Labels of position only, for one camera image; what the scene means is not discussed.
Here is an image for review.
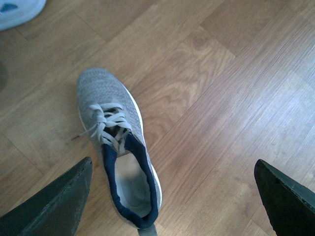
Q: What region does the grey sneaker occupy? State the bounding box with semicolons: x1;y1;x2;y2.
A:
77;67;162;236

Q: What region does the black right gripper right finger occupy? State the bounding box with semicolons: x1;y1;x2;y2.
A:
254;159;315;236

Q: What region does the light blue slipper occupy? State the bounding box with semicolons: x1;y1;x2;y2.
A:
0;0;46;31

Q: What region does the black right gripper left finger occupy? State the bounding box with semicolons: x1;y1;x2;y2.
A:
0;157;93;236

